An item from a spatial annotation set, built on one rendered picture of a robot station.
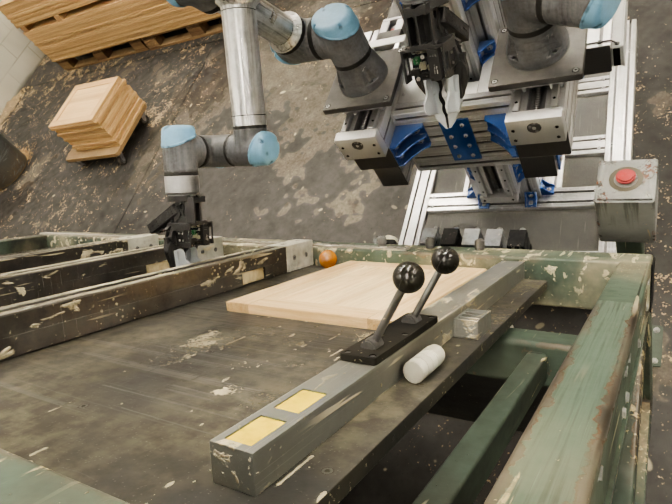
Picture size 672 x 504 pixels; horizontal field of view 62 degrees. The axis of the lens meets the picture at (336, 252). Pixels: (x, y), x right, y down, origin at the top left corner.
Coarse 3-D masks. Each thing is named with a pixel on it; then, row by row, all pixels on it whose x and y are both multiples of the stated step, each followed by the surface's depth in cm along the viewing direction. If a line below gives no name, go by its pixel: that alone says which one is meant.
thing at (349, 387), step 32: (480, 288) 101; (448, 320) 85; (416, 352) 75; (320, 384) 60; (352, 384) 60; (384, 384) 67; (256, 416) 53; (288, 416) 53; (320, 416) 55; (352, 416) 60; (224, 448) 48; (256, 448) 47; (288, 448) 50; (224, 480) 48; (256, 480) 47
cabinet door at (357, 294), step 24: (360, 264) 143; (384, 264) 142; (288, 288) 118; (312, 288) 119; (336, 288) 118; (360, 288) 117; (384, 288) 116; (456, 288) 113; (240, 312) 108; (264, 312) 104; (288, 312) 101; (312, 312) 98; (336, 312) 97; (360, 312) 97; (384, 312) 96; (408, 312) 95
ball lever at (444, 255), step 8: (440, 248) 74; (448, 248) 74; (432, 256) 75; (440, 256) 73; (448, 256) 73; (456, 256) 74; (432, 264) 75; (440, 264) 73; (448, 264) 73; (456, 264) 74; (440, 272) 74; (448, 272) 74; (432, 280) 76; (432, 288) 76; (424, 296) 77; (424, 304) 77; (416, 312) 78; (408, 320) 78; (416, 320) 78
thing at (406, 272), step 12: (408, 264) 64; (396, 276) 64; (408, 276) 63; (420, 276) 63; (408, 288) 63; (420, 288) 64; (396, 300) 66; (384, 324) 67; (372, 336) 69; (372, 348) 67
